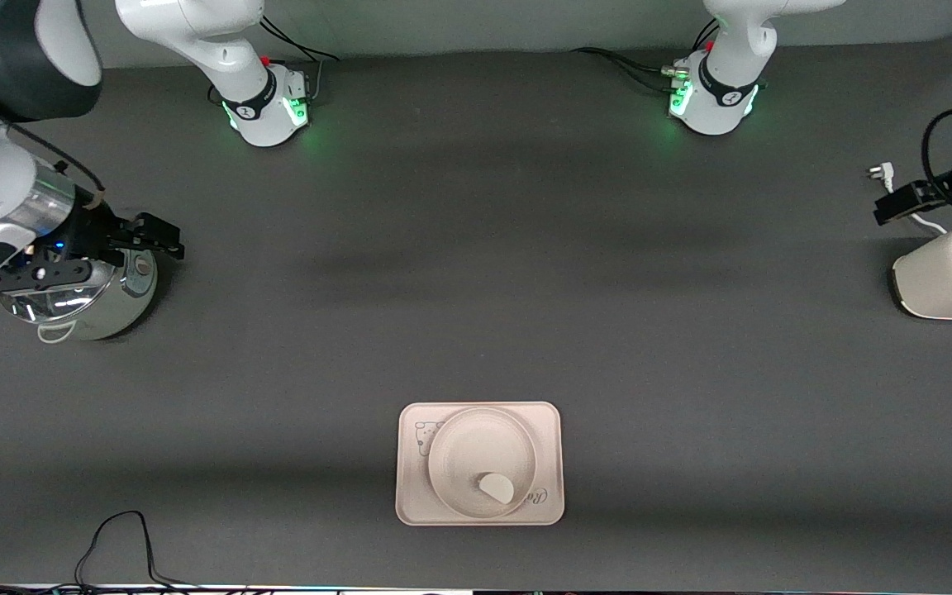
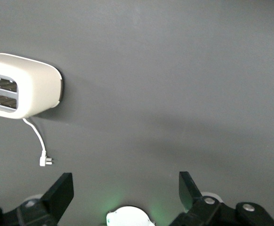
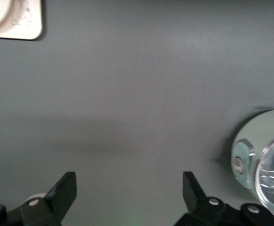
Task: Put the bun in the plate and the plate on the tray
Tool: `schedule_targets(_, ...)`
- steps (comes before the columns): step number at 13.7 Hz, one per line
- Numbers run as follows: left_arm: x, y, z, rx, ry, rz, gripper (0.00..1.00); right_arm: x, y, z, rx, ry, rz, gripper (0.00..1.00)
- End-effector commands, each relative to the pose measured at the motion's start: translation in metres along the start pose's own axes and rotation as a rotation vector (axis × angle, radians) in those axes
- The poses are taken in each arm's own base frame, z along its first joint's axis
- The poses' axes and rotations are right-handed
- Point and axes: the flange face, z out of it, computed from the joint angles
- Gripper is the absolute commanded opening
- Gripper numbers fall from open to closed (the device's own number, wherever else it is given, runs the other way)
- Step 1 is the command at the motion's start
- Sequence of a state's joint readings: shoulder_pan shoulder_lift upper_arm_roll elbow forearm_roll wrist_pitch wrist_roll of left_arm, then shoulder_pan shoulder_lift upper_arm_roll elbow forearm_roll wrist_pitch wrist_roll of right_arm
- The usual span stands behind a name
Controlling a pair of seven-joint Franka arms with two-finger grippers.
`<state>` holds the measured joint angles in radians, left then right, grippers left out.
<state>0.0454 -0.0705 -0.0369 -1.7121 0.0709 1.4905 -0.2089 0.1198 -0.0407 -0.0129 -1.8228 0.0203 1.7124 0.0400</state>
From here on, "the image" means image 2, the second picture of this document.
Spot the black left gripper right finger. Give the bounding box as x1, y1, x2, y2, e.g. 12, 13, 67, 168
169, 171, 231, 226

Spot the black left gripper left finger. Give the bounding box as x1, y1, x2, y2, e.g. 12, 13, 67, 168
16, 172, 75, 226

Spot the cream white toaster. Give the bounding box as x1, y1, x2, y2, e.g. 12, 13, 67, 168
0, 52, 63, 120

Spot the white toaster power cable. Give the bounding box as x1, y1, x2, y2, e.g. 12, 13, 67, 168
22, 117, 55, 167

